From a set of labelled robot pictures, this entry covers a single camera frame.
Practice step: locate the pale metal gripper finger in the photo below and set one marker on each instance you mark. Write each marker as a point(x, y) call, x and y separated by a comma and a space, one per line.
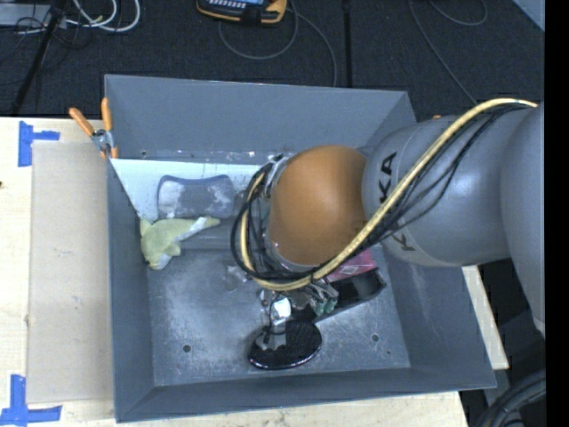
point(280, 313)

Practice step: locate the black oval mesh dish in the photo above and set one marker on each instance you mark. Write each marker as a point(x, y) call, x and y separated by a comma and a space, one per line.
point(298, 345)

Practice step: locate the pink box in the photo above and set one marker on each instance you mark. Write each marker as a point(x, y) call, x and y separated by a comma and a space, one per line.
point(355, 266)

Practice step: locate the grey metal bin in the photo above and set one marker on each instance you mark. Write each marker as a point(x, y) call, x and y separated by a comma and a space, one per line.
point(200, 309)

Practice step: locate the yellow cloth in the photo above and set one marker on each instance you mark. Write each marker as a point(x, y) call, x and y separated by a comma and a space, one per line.
point(160, 240)

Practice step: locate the blue grey sponge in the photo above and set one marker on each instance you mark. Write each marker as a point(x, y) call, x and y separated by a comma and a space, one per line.
point(195, 196)

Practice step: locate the pale wood board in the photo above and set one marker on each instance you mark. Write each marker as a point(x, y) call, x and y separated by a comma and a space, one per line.
point(66, 260)

